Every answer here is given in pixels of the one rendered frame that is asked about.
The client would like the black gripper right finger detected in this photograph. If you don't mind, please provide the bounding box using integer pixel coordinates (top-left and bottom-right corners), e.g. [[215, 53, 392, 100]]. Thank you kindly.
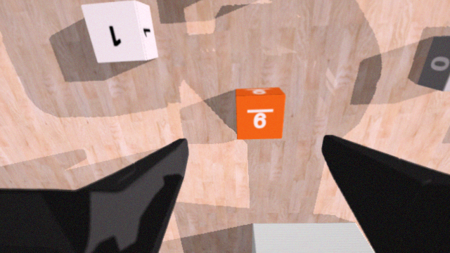
[[321, 135, 450, 253]]

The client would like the orange digit block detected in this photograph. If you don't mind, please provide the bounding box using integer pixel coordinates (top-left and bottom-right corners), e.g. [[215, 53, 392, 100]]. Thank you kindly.
[[236, 87, 285, 140]]

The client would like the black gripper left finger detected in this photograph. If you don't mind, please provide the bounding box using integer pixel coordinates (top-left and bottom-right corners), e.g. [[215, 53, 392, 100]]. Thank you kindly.
[[0, 138, 189, 253]]

